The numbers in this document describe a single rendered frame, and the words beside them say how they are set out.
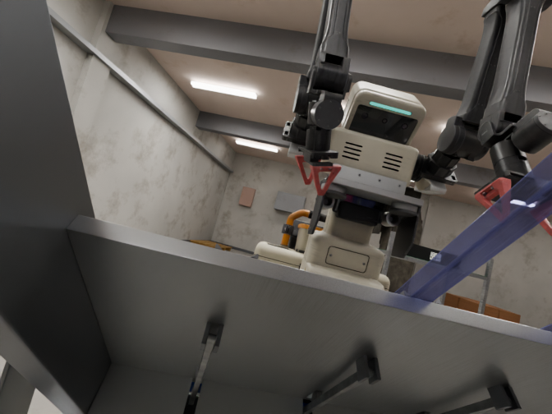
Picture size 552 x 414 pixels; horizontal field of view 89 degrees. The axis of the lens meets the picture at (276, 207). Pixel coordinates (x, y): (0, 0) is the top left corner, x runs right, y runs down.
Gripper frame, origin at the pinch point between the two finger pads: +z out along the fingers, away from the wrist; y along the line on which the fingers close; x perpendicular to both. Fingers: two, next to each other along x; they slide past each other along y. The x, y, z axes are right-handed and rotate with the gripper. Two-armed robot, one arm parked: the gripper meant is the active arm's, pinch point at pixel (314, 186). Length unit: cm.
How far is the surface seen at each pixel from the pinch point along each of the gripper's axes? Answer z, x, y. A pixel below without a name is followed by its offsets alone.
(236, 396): 8, -23, 44
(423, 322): -7, -13, 53
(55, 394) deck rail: 0, -35, 47
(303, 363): 0, -18, 48
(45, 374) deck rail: -4, -34, 50
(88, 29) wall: -95, -165, -373
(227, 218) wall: 340, 18, -810
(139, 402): 6, -31, 44
